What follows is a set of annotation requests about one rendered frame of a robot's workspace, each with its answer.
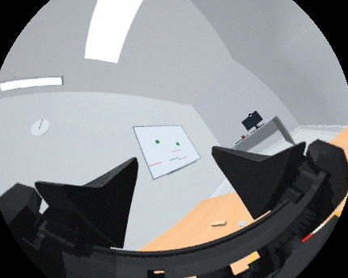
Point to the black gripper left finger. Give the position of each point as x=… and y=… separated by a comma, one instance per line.
x=103, y=203

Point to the tan rectangular block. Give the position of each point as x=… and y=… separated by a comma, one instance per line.
x=219, y=223

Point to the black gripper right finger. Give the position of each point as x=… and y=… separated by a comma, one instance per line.
x=255, y=177

